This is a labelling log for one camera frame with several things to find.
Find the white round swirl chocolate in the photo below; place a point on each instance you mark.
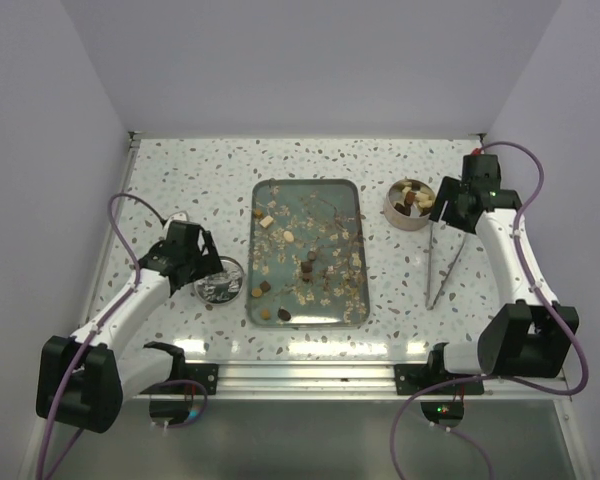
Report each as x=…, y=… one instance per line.
x=288, y=236

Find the dark ridged oval chocolate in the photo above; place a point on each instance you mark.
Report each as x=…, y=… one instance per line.
x=284, y=315

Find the dark cube chocolate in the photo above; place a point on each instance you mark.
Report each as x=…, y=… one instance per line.
x=306, y=265

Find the white rectangular chocolate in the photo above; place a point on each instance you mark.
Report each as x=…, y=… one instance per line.
x=266, y=222

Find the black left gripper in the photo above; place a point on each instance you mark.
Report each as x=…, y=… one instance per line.
x=208, y=262

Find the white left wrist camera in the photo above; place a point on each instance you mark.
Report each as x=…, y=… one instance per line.
x=178, y=216

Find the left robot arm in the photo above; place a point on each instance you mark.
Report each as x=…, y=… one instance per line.
x=83, y=381

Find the round tin container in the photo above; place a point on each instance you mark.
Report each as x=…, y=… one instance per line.
x=408, y=204

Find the aluminium frame rail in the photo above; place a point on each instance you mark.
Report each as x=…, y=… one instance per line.
x=299, y=380

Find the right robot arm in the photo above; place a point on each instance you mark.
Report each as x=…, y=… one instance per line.
x=532, y=332

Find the silver embossed tin lid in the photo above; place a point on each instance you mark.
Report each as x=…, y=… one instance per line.
x=221, y=288

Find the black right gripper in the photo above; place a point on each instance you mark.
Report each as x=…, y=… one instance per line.
x=450, y=188

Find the floral blue serving tray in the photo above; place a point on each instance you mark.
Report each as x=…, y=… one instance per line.
x=324, y=216

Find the metal serving tongs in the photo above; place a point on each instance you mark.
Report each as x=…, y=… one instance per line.
x=443, y=256

